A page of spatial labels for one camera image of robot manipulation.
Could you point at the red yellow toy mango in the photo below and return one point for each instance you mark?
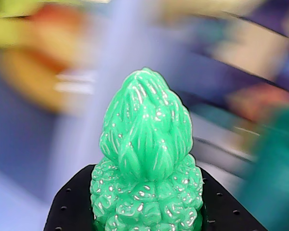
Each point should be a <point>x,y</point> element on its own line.
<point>38,60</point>

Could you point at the blue toy kitchen body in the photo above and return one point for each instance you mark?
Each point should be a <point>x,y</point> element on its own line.
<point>26,144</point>

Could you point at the green toy pineapple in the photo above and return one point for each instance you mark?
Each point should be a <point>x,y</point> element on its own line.
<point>147,156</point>

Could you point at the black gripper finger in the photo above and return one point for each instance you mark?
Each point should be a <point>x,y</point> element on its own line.
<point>69,207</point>
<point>226,207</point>

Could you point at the green printed cup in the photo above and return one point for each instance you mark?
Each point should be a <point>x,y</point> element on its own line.
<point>277,173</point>

